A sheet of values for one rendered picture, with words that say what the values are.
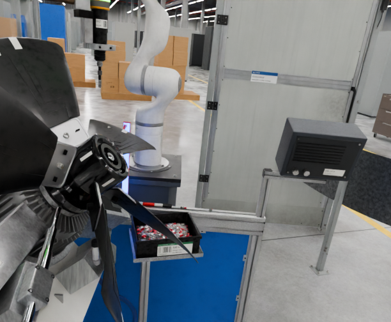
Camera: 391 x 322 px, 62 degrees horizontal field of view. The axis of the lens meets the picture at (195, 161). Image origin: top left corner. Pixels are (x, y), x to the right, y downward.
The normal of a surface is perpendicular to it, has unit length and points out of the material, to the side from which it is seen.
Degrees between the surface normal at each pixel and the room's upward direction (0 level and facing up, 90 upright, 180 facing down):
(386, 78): 90
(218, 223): 90
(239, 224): 90
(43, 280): 50
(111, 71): 90
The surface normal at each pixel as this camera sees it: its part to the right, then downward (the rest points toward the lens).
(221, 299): 0.00, 0.34
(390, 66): 0.29, 0.36
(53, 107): 0.46, -0.32
